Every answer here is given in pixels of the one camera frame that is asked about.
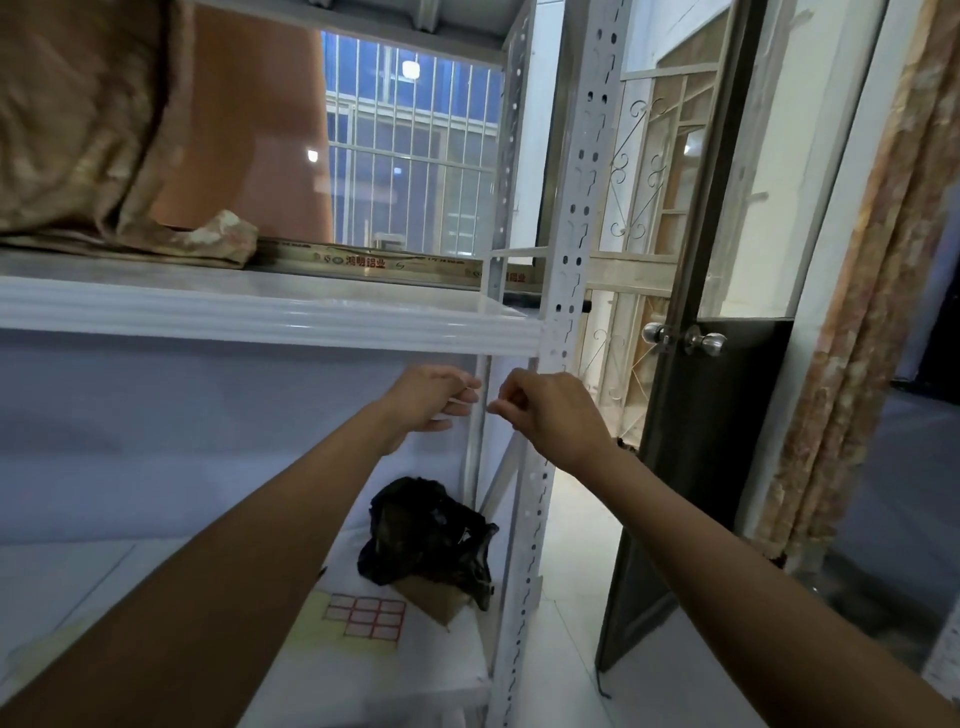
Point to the white metal shelf rack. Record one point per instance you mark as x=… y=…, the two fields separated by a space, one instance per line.
x=570 y=225

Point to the brown fabric bundle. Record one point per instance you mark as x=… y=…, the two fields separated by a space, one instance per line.
x=82 y=120

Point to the orange board panel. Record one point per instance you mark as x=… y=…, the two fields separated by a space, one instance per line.
x=255 y=127

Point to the person's right fingers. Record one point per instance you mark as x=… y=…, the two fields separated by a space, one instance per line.
x=514 y=401

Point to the long flat cardboard box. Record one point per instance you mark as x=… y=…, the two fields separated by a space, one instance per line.
x=390 y=262

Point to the ornate metal security gate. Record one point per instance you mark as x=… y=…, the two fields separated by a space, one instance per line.
x=660 y=187

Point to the dark door with glass pane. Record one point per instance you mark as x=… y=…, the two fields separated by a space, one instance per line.
x=697 y=450

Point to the small brown cardboard box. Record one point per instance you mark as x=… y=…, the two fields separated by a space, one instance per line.
x=435 y=596

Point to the red label sticker sheet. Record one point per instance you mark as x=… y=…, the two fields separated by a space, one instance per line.
x=366 y=616

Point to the person's left forearm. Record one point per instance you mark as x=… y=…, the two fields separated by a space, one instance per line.
x=225 y=570

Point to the black plastic bag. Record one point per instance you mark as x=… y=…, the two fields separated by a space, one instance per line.
x=420 y=532

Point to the person's right hand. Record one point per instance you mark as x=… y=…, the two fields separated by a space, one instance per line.
x=559 y=420

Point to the marble pattern door frame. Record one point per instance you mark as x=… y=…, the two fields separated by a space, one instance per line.
x=862 y=300

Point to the person's left fingers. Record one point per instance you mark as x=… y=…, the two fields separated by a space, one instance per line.
x=461 y=394

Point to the silver door knob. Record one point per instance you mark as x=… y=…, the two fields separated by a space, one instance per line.
x=658 y=335
x=705 y=343

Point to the pale yellow paper sheet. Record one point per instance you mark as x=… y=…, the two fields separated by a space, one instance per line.
x=315 y=645

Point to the person's right forearm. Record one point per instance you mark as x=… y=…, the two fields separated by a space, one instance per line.
x=735 y=600

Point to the person's left hand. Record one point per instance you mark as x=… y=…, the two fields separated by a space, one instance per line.
x=420 y=397

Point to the window with metal bars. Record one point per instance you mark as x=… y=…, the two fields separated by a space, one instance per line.
x=412 y=150

